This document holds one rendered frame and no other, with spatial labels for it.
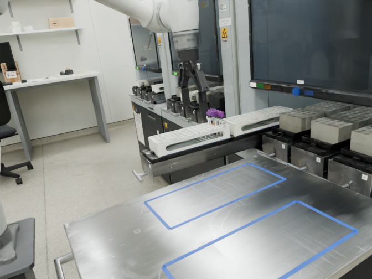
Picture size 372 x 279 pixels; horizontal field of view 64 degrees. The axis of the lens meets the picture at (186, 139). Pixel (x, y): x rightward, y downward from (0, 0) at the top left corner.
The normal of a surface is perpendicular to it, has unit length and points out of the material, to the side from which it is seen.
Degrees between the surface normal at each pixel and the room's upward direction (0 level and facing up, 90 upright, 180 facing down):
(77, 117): 90
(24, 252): 0
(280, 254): 0
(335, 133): 90
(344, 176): 90
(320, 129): 90
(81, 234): 0
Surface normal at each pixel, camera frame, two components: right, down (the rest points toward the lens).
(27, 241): -0.11, -0.94
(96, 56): 0.43, 0.25
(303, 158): -0.90, 0.23
